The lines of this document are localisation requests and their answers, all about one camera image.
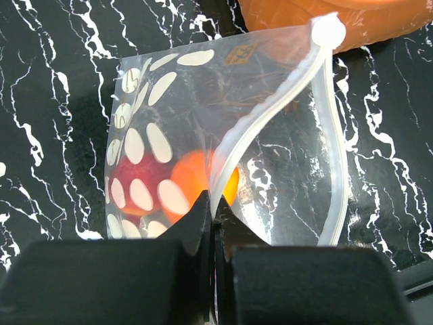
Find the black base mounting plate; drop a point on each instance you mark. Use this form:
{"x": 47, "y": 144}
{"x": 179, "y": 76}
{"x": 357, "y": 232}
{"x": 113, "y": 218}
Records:
{"x": 416, "y": 281}

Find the orange bell pepper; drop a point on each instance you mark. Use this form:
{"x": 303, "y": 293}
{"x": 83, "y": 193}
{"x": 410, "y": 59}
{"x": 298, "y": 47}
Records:
{"x": 189, "y": 173}

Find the polka dot zip bag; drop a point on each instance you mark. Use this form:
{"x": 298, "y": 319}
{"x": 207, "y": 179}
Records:
{"x": 261, "y": 107}

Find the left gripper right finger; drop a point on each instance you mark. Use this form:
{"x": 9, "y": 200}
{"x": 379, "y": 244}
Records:
{"x": 261, "y": 284}

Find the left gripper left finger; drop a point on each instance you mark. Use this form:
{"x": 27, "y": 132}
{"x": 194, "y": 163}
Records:
{"x": 163, "y": 280}

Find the red pomegranate fruit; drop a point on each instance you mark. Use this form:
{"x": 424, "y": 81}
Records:
{"x": 133, "y": 188}

